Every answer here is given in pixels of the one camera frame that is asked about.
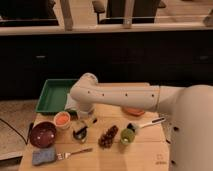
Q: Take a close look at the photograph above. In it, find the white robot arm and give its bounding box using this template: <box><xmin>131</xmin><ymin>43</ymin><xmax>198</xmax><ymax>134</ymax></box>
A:
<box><xmin>70</xmin><ymin>73</ymin><xmax>213</xmax><ymax>171</ymax></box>

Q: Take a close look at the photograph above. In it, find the metal cup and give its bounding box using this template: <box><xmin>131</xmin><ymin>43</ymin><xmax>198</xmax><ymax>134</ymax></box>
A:
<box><xmin>73</xmin><ymin>128</ymin><xmax>87</xmax><ymax>143</ymax></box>

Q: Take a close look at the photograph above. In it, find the small orange-filled white cup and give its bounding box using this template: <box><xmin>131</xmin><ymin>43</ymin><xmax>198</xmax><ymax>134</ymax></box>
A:
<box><xmin>53</xmin><ymin>111</ymin><xmax>70</xmax><ymax>130</ymax></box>

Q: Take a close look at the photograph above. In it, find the green plastic cup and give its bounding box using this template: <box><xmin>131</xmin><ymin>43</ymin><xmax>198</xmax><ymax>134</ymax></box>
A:
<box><xmin>120</xmin><ymin>128</ymin><xmax>135</xmax><ymax>145</ymax></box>

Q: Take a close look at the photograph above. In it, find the white folded cloth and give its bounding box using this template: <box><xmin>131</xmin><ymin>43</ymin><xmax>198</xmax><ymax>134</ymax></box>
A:
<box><xmin>65</xmin><ymin>101</ymin><xmax>76</xmax><ymax>110</ymax></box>

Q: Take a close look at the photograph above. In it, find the bunch of dark grapes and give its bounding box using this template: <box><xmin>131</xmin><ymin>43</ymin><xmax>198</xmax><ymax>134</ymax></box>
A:
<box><xmin>98</xmin><ymin>125</ymin><xmax>118</xmax><ymax>148</ymax></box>

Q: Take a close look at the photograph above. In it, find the green plastic tray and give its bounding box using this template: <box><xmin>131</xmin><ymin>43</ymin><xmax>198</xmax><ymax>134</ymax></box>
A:
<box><xmin>35</xmin><ymin>79</ymin><xmax>76</xmax><ymax>115</ymax></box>

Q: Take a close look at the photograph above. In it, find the orange bowl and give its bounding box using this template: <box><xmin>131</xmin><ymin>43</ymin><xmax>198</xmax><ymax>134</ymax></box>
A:
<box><xmin>122</xmin><ymin>107</ymin><xmax>145</xmax><ymax>117</ymax></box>

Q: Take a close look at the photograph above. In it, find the dark red bowl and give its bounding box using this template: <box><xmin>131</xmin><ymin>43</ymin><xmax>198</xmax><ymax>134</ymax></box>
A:
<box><xmin>29</xmin><ymin>122</ymin><xmax>56</xmax><ymax>148</ymax></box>

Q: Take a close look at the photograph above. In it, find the metal fork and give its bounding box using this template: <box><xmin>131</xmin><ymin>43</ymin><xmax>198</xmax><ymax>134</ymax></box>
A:
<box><xmin>56</xmin><ymin>148</ymin><xmax>93</xmax><ymax>160</ymax></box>

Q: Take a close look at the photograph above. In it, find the blue sponge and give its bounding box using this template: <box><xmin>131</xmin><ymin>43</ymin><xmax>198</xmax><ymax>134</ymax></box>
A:
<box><xmin>32</xmin><ymin>147</ymin><xmax>56</xmax><ymax>166</ymax></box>

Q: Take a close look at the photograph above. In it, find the dark office chair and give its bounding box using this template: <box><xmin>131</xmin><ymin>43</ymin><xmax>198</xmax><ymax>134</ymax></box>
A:
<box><xmin>92</xmin><ymin>0</ymin><xmax>166</xmax><ymax>25</ymax></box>

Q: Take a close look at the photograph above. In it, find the black cable left floor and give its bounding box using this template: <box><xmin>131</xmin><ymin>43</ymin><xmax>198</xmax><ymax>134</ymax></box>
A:
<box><xmin>0</xmin><ymin>118</ymin><xmax>35</xmax><ymax>146</ymax></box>

